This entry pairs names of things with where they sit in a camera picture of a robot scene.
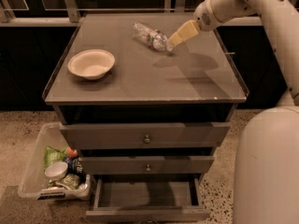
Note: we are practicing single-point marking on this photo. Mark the small white cup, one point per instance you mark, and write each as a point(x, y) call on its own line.
point(56, 170)

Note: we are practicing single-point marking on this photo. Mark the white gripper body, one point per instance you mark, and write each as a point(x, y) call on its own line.
point(203, 17)

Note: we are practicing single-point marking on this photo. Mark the grey bottom drawer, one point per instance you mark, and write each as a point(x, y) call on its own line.
point(147, 199)

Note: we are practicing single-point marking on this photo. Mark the clear plastic water bottle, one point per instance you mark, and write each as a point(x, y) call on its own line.
point(151, 37)

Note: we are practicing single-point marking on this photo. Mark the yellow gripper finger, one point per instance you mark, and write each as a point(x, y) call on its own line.
point(187, 30)

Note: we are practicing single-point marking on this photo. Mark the metal window frame rail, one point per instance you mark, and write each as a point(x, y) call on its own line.
point(67, 12)

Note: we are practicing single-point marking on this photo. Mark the grey top drawer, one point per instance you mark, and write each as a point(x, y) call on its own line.
point(144, 135)

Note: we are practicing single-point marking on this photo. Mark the grey drawer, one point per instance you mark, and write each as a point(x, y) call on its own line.
point(146, 165)
point(144, 135)
point(147, 199)

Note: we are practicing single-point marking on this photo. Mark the grey middle drawer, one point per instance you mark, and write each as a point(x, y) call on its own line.
point(146, 165)

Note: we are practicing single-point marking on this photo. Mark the white paper bowl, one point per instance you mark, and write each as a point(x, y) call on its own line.
point(91, 64)

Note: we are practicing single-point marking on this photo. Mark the clear plastic bin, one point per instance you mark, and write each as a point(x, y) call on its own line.
point(34, 184)

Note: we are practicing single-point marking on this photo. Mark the grey drawer cabinet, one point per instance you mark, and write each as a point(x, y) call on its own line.
point(196, 83)

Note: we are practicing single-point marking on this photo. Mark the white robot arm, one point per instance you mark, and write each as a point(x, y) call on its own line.
point(266, 186)

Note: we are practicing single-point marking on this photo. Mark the green snack bag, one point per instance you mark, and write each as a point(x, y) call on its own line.
point(52, 155)

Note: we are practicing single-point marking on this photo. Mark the green chip bag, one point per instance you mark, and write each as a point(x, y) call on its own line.
point(69, 182)

